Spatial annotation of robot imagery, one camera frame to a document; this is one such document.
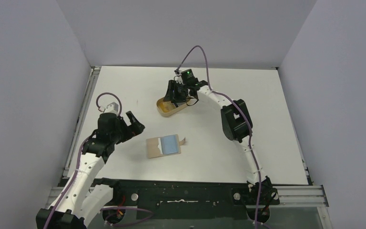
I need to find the beige leather card holder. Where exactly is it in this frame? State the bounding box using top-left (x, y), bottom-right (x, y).
top-left (146, 136), bottom-right (186, 158)

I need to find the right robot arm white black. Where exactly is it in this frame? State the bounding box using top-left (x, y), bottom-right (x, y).
top-left (157, 69), bottom-right (268, 204)

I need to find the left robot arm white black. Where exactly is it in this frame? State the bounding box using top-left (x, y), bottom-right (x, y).
top-left (36, 111), bottom-right (145, 229)

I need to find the beige oval tray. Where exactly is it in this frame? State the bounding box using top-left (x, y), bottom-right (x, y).
top-left (156, 97), bottom-right (190, 117)

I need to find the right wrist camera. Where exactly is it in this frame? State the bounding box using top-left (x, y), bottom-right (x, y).
top-left (173, 68), bottom-right (182, 82)

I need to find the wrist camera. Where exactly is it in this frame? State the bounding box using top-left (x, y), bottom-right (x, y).
top-left (98, 102), bottom-right (120, 115)
top-left (173, 68), bottom-right (182, 82)

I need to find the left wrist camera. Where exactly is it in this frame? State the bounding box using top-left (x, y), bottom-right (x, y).
top-left (98, 102), bottom-right (120, 115)

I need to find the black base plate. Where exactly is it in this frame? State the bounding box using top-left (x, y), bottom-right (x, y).
top-left (59, 177), bottom-right (282, 221)

